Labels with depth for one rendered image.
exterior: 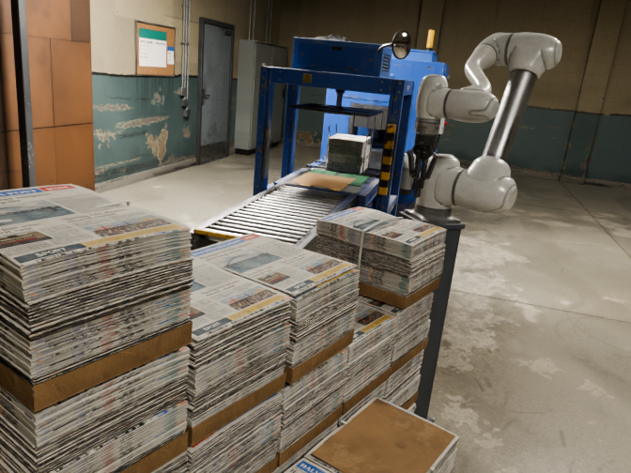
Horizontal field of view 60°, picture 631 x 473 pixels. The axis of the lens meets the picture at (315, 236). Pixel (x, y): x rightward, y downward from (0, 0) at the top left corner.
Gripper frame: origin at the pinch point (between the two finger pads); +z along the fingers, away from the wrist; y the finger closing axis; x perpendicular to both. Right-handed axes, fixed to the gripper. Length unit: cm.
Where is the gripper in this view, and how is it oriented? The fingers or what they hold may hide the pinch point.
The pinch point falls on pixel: (418, 188)
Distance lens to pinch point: 210.5
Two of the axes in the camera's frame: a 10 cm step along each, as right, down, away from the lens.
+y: 8.1, 2.4, -5.4
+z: -0.9, 9.5, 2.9
